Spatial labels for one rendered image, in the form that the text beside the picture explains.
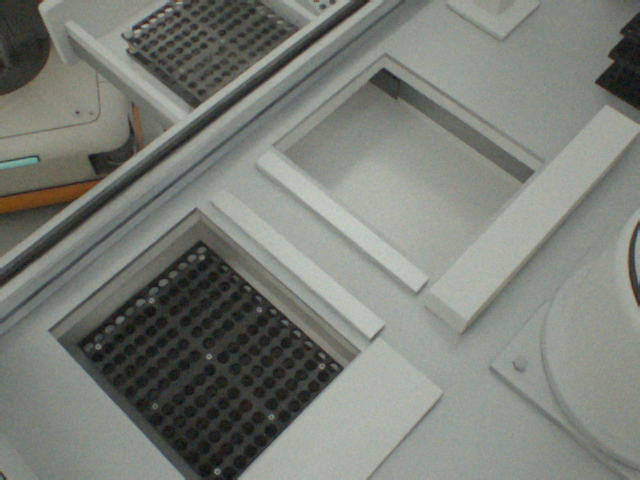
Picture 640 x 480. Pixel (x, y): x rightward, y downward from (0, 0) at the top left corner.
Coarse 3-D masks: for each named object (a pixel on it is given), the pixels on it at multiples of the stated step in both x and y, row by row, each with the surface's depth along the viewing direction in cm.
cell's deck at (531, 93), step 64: (448, 0) 92; (576, 0) 92; (384, 64) 89; (448, 64) 86; (512, 64) 86; (576, 64) 86; (512, 128) 82; (576, 128) 82; (192, 192) 77; (256, 192) 77; (128, 256) 74; (256, 256) 74; (320, 256) 74; (576, 256) 74; (64, 320) 71; (320, 320) 71; (384, 320) 70; (512, 320) 70; (0, 384) 67; (64, 384) 67; (448, 384) 67; (64, 448) 64; (128, 448) 64; (448, 448) 64; (512, 448) 64; (576, 448) 64
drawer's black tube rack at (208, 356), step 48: (192, 288) 77; (240, 288) 77; (144, 336) 74; (192, 336) 74; (240, 336) 75; (288, 336) 74; (144, 384) 74; (192, 384) 72; (240, 384) 72; (288, 384) 75; (192, 432) 72; (240, 432) 69
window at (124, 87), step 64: (0, 0) 48; (64, 0) 52; (128, 0) 57; (192, 0) 63; (256, 0) 69; (320, 0) 78; (0, 64) 51; (64, 64) 56; (128, 64) 62; (192, 64) 68; (256, 64) 77; (0, 128) 55; (64, 128) 61; (128, 128) 67; (192, 128) 75; (0, 192) 60; (64, 192) 66; (0, 256) 65
